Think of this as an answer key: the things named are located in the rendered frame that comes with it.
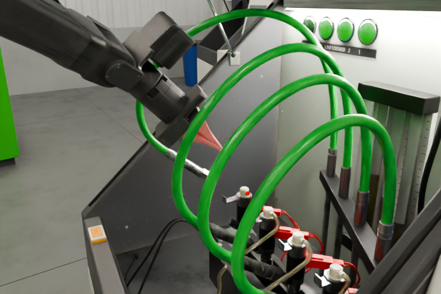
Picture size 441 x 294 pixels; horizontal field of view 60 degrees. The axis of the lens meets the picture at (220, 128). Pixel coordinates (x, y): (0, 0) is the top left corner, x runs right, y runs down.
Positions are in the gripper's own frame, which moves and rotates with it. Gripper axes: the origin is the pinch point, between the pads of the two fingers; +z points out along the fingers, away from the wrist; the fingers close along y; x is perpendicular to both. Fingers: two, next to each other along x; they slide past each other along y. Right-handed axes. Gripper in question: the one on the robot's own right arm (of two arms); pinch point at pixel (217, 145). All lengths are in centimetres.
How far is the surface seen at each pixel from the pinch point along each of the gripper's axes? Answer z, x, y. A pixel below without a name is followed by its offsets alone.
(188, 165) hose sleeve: 2.2, 9.3, -8.1
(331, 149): 20.4, 6.2, 13.4
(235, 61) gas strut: 1.2, 34.6, 13.9
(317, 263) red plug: 17.9, -15.7, -1.0
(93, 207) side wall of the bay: -1.8, 25.7, -34.4
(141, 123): -9.9, 10.4, -7.7
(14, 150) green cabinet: -25, 296, -170
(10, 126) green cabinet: -41, 296, -154
